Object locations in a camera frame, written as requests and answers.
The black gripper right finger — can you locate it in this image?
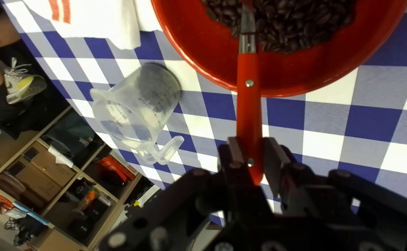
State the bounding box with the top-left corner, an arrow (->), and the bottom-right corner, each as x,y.
261,137 -> 305,204

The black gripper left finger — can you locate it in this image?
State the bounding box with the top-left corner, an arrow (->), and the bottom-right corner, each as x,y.
217,137 -> 251,187

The red handled metal spoon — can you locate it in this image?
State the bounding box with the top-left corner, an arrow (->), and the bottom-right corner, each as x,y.
236,0 -> 263,185

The red bowl of coffee beans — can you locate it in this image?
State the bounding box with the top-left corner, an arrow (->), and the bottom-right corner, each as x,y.
151,0 -> 407,97

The blue white checkered tablecloth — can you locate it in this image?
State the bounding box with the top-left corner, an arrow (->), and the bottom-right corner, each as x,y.
3,0 -> 407,197

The clear plastic measuring cup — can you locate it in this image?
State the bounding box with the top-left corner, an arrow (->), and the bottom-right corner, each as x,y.
91,63 -> 184,165

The white towel with orange stripes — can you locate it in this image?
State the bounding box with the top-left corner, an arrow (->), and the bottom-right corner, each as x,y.
24,0 -> 160,51

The wooden shelf unit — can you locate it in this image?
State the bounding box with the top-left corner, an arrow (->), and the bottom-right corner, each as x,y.
0,108 -> 141,251

